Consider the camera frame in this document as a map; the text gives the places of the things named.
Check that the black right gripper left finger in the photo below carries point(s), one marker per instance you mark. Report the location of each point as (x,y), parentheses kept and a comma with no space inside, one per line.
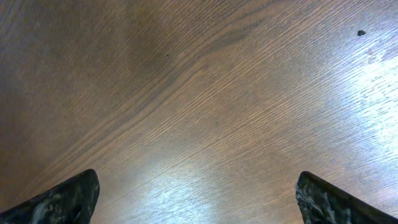
(70,202)

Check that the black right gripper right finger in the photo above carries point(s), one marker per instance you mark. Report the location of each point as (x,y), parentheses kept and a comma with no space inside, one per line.
(323,203)

